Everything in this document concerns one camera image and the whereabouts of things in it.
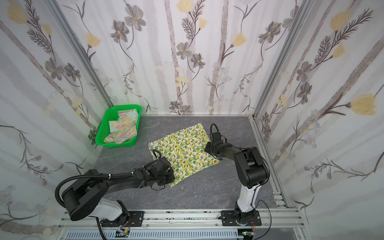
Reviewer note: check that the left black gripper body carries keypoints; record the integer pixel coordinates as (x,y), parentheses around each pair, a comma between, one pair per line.
(168,173)

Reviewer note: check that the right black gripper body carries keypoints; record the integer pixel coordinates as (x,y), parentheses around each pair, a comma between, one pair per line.
(211,146)

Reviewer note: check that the lemon print yellow skirt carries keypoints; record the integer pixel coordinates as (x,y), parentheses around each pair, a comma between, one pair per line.
(185,150)

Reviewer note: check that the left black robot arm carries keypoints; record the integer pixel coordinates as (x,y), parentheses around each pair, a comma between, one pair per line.
(84,195)

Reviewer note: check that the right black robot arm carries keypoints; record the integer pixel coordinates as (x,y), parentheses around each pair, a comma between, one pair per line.
(252,170)

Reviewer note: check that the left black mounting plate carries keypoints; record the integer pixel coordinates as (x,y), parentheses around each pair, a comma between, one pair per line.
(135,219)

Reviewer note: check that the black mounting plate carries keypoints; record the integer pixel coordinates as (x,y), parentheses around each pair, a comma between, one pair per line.
(135,219)
(235,218)

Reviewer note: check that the pastel floral folded skirt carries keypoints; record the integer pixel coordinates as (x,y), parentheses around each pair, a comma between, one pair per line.
(124,128)

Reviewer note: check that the green plastic basket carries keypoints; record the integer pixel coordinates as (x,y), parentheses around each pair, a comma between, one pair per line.
(112,115)

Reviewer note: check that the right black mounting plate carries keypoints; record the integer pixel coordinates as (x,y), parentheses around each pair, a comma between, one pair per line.
(235,218)

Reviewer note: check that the white slotted cable duct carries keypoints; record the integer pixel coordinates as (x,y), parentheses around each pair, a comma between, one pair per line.
(190,234)

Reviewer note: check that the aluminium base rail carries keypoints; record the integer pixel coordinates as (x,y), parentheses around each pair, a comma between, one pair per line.
(195,219)

